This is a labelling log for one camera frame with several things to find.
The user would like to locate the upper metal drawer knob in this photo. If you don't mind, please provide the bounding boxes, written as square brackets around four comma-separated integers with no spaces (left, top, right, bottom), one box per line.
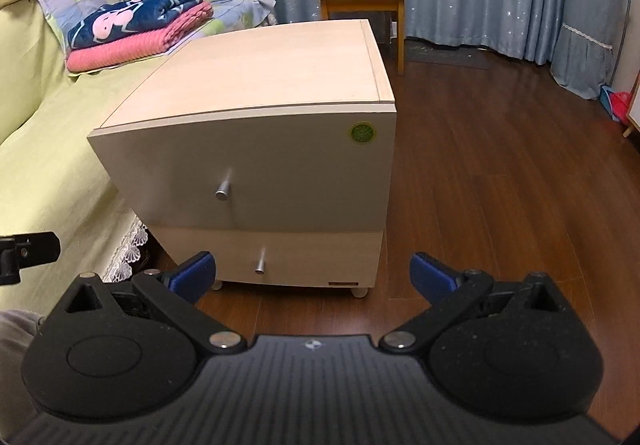
[215,169,233,202]

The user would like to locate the lower metal drawer knob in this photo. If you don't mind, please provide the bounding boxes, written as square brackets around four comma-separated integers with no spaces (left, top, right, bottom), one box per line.
[255,248,266,275]

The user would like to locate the navy cartoon blanket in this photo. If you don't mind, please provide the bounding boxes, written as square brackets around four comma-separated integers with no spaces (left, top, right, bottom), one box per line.
[66,0,204,50]

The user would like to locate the pink folded blanket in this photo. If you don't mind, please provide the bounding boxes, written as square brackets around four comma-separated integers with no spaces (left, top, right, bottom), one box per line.
[66,1,214,74]

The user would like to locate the red blue items on floor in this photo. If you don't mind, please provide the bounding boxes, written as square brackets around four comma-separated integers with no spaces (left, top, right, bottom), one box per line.
[599,86,632,126]

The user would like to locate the green round sticker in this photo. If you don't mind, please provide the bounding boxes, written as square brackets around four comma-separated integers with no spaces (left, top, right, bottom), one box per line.
[349,121,376,145]

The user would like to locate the beige bedside cabinet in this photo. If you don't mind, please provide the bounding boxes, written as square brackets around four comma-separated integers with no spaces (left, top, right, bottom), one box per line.
[89,20,396,298]

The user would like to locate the lower drawer front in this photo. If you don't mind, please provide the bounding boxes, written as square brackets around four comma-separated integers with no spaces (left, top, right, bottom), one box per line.
[150,225,383,289]

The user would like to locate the metal drawer knob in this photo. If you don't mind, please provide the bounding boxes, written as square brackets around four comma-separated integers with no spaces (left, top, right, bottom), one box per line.
[215,169,233,202]
[255,248,266,275]

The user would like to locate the upper drawer front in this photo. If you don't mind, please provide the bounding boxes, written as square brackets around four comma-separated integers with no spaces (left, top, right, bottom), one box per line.
[89,104,396,233]

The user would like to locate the green sofa cover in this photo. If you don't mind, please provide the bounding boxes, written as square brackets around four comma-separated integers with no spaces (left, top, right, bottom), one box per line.
[0,0,172,441]

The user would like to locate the drawer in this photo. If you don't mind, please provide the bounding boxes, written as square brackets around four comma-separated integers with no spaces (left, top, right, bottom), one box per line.
[150,225,383,289]
[89,104,396,233]

